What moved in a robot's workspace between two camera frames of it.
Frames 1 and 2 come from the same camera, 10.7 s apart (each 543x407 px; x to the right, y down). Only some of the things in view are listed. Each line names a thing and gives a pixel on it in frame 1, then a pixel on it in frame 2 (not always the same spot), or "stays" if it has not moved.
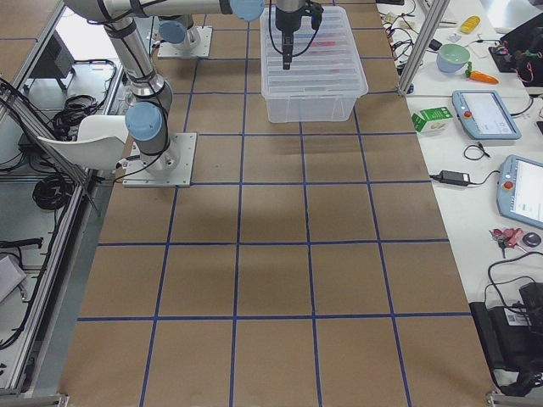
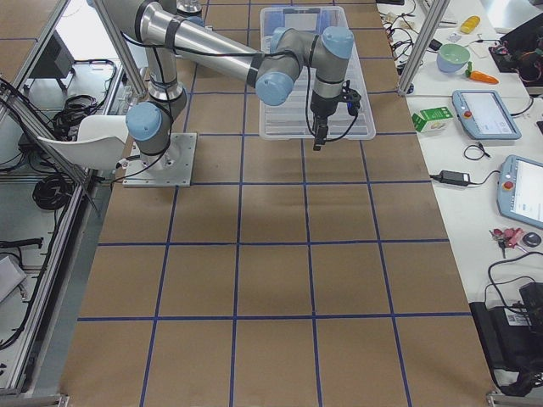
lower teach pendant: [520, 190] stays
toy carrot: [478, 75] stays
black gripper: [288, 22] → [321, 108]
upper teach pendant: [483, 116] stays
